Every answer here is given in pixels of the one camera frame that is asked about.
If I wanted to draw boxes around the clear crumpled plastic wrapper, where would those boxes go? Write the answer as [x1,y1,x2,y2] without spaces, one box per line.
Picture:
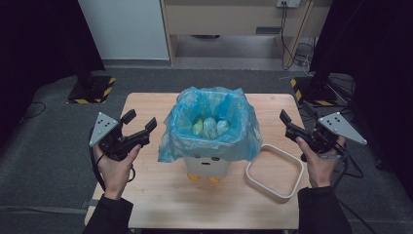
[203,117,218,139]
[216,120,230,137]

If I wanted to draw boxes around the white cabinet panel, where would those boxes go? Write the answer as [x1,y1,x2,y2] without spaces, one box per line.
[77,0,170,61]

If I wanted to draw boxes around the black striped stand base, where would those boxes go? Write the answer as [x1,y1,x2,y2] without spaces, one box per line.
[289,76,339,107]
[66,75,117,105]

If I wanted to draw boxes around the white wall socket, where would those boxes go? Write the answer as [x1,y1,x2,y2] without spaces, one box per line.
[276,0,302,9]

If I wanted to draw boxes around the black socket cables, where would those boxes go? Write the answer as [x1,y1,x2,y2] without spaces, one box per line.
[280,2,317,72]

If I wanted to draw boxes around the white trash bin with face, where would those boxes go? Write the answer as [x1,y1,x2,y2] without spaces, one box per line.
[184,155,233,185]

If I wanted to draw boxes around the grey desk label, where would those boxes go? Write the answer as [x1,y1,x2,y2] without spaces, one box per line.
[255,26,282,35]

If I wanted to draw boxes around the black curtain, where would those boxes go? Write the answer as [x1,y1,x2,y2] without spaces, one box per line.
[309,0,413,196]
[0,0,105,144]

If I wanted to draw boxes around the person's right hand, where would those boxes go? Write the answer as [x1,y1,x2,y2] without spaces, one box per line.
[295,136,346,189]

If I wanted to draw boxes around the black floor cable loop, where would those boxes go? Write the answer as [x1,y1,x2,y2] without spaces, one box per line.
[19,100,47,125]

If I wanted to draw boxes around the white square bin rim ring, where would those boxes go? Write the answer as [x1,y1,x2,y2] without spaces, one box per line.
[245,143,305,204]

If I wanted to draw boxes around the blue plastic trash bag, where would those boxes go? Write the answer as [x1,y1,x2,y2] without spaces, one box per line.
[158,86,263,164]

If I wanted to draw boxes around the green crumpled wrapper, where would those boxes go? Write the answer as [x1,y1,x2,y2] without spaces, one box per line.
[193,118,205,137]

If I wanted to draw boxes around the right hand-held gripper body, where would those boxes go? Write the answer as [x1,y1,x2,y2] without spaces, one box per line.
[304,111,368,154]

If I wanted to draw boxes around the person's left hand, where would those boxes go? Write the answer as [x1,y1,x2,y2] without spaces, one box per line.
[93,143,143,201]

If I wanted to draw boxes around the light wooden desk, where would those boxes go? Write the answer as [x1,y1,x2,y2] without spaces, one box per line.
[160,0,333,67]

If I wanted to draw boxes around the right hand-held gripper cable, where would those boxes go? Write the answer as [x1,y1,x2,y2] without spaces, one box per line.
[330,142,379,234]

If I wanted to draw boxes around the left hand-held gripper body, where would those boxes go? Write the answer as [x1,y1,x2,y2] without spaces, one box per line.
[89,111,145,162]

